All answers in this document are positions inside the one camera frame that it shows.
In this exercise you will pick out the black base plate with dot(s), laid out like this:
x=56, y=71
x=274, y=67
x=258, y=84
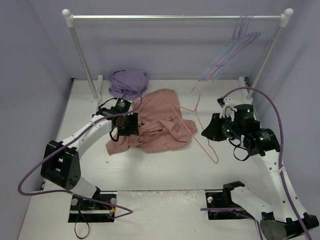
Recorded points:
x=85, y=211
x=216, y=200

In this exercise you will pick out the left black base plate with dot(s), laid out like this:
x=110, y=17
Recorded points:
x=85, y=211

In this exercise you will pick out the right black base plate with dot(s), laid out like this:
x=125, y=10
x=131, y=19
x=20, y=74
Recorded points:
x=216, y=200

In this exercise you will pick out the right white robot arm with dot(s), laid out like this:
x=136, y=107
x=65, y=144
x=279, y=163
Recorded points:
x=284, y=217

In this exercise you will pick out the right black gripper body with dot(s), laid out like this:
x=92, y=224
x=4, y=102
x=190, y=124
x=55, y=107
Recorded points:
x=215, y=127

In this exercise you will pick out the pink wire hanger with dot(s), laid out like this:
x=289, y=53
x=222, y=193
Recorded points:
x=195, y=111

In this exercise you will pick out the pink and blue hangers bunch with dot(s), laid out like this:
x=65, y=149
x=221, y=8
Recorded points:
x=241, y=39

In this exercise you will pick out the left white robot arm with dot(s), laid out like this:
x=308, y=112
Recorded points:
x=62, y=159

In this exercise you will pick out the white metal clothes rack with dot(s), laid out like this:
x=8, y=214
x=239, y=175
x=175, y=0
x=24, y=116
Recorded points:
x=95, y=88

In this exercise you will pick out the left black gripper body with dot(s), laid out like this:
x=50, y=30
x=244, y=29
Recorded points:
x=132, y=124

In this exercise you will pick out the pink t shirt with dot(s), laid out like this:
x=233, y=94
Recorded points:
x=161, y=126

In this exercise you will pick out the purple t shirt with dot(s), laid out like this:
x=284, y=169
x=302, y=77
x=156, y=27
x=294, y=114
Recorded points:
x=128, y=84

